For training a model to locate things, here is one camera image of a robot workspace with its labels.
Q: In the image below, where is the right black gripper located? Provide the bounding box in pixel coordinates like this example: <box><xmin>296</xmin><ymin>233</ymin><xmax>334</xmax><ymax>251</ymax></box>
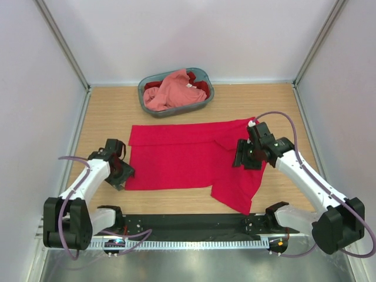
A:
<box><xmin>232</xmin><ymin>138</ymin><xmax>262</xmax><ymax>170</ymax></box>

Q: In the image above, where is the magenta red t shirt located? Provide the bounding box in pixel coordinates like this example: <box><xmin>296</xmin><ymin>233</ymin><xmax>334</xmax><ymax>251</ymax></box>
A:
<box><xmin>125</xmin><ymin>119</ymin><xmax>266</xmax><ymax>215</ymax></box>

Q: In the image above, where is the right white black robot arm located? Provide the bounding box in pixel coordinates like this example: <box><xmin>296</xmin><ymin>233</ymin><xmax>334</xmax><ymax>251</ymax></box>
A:
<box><xmin>233</xmin><ymin>120</ymin><xmax>365</xmax><ymax>254</ymax></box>

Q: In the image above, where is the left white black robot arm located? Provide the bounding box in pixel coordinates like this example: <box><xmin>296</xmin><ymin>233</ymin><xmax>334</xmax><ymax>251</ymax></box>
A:
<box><xmin>43</xmin><ymin>139</ymin><xmax>135</xmax><ymax>251</ymax></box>

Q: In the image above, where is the teal plastic laundry basin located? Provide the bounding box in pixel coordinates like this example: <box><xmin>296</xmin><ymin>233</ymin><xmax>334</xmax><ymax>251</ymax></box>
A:
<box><xmin>137</xmin><ymin>68</ymin><xmax>214</xmax><ymax>118</ymax></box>

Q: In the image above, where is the salmon pink t shirt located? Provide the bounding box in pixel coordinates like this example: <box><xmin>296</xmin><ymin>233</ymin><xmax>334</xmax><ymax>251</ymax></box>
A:
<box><xmin>143</xmin><ymin>69</ymin><xmax>206</xmax><ymax>112</ymax></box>

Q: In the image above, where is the perforated metal cable tray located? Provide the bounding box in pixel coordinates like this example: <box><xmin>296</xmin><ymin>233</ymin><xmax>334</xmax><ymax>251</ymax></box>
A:
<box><xmin>88</xmin><ymin>237</ymin><xmax>269</xmax><ymax>250</ymax></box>

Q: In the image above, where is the left aluminium frame post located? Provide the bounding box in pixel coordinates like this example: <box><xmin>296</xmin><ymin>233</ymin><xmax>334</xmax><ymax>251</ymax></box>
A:
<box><xmin>34</xmin><ymin>0</ymin><xmax>90</xmax><ymax>91</ymax></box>

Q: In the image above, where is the aluminium frame post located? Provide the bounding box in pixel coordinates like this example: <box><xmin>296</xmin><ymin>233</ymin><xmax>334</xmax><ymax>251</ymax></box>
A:
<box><xmin>293</xmin><ymin>0</ymin><xmax>348</xmax><ymax>88</ymax></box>
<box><xmin>34</xmin><ymin>0</ymin><xmax>90</xmax><ymax>91</ymax></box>

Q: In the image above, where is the right aluminium frame post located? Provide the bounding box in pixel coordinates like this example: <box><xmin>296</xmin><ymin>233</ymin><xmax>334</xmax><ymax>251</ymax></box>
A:
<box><xmin>293</xmin><ymin>0</ymin><xmax>348</xmax><ymax>88</ymax></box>

